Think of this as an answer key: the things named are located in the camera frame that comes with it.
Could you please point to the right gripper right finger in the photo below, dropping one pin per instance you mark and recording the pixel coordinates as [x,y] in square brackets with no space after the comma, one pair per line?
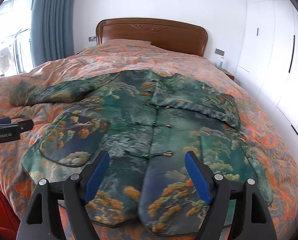
[251,219]

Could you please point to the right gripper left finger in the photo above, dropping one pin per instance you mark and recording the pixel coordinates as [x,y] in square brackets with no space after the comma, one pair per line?
[42,219]

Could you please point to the green patterned padded jacket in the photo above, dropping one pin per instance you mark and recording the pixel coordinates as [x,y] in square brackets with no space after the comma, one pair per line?
[146,123]

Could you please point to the red fleece garment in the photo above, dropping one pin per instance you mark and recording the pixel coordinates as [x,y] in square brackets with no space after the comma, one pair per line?
[9,221]

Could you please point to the orange paisley bed quilt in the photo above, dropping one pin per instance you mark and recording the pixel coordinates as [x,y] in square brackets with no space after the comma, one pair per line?
[117,56]

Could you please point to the wooden nightstand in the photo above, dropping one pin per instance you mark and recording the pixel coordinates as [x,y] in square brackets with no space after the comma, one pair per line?
[226,73]

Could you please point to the small bottle on nightstand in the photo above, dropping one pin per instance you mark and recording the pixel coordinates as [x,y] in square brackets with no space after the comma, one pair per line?
[221,62]

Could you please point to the blue-grey curtain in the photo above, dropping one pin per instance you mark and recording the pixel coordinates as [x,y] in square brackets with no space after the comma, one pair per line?
[51,30]

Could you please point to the brown wooden headboard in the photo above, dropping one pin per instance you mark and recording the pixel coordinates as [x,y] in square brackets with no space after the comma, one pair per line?
[166,34]

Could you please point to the grey wall socket left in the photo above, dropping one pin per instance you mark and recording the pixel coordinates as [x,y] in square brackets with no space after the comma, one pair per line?
[92,38]

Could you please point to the grey wall switch panel right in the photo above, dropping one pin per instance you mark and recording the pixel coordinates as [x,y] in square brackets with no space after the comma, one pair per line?
[219,52]

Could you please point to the white wardrobe with black handles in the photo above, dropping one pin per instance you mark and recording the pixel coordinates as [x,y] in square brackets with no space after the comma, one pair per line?
[268,64]

